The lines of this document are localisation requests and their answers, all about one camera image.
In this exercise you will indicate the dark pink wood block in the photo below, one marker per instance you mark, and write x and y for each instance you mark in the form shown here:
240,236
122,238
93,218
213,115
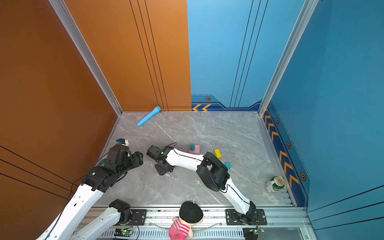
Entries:
196,151

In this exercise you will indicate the right small circuit board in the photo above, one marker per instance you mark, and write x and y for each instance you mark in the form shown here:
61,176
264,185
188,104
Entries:
258,231

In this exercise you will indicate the aluminium front rail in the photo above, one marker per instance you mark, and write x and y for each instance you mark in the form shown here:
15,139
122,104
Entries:
63,228

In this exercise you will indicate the yellow wood block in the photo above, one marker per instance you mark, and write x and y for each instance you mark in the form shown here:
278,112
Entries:
218,153

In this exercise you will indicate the green beverage can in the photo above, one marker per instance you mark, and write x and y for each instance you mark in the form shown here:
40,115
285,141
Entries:
275,184

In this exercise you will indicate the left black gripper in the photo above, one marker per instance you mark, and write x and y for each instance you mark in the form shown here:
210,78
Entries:
137,158

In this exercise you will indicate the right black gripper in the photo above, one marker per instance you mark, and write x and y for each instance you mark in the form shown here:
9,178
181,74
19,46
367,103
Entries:
160,172

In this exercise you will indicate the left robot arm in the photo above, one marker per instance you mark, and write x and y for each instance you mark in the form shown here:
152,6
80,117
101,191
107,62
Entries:
93,185

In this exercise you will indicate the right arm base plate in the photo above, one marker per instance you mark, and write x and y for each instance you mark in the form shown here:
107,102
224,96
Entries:
257,217

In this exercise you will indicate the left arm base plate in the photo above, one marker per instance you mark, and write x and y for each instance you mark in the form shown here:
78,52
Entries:
139,216

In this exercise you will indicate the blue toy microphone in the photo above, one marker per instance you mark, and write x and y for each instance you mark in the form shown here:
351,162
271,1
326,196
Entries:
155,111

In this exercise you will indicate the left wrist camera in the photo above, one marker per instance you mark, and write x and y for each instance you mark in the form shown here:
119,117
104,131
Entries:
122,142

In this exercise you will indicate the doll with black hat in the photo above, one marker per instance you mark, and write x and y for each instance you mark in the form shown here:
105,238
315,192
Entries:
190,215

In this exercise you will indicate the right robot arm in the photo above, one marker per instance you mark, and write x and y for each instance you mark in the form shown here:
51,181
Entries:
212,172

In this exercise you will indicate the green circuit board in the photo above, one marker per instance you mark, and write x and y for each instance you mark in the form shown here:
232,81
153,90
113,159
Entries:
125,233

